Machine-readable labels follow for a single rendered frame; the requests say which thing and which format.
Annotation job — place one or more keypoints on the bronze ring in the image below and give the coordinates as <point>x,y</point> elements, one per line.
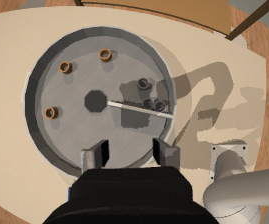
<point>47,113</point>
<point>103,51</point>
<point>62,65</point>

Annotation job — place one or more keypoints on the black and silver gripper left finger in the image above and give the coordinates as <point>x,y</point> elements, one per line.
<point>95,157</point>

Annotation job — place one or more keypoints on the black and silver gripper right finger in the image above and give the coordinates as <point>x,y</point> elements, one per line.
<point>166,155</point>

